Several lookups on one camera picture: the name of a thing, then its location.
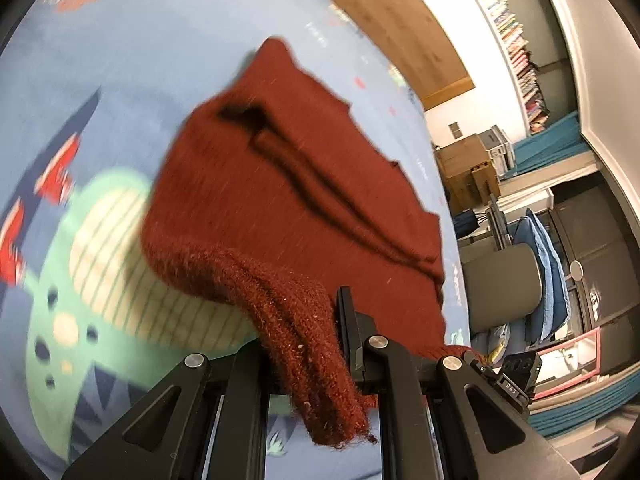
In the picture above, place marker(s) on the grey chair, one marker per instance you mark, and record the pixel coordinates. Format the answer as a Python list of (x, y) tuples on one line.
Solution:
[(500, 285)]

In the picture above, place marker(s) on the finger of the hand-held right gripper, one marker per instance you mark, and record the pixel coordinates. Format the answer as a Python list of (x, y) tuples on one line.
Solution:
[(520, 370)]

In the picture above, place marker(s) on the grey storage box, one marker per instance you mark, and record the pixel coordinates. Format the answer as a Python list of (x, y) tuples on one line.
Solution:
[(497, 145)]

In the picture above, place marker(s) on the wooden headboard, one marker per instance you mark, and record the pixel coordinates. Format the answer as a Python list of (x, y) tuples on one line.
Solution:
[(400, 25)]

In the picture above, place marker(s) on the grey wall socket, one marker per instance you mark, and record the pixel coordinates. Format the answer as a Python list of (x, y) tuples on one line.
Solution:
[(456, 130)]

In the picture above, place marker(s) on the dark red knitted sweater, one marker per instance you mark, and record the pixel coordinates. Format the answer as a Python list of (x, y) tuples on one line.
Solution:
[(300, 185)]

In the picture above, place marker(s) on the pink rimmed box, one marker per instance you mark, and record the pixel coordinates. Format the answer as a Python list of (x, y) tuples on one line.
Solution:
[(575, 345)]

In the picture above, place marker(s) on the row of books on shelf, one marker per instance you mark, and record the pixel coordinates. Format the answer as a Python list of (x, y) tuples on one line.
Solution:
[(515, 45)]

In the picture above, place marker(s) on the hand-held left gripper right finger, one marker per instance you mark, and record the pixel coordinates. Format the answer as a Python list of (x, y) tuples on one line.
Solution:
[(350, 330)]

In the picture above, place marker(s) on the dinosaur printed blue blanket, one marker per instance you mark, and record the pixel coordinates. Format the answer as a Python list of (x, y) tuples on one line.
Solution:
[(150, 60)]

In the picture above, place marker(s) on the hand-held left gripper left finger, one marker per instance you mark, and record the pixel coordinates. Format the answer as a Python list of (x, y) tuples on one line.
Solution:
[(245, 375)]

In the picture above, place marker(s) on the teal cloth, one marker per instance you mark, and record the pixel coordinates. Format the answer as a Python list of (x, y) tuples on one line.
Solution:
[(585, 405)]

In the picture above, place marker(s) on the pile of blue pillows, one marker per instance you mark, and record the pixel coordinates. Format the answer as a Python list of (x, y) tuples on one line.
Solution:
[(547, 270)]

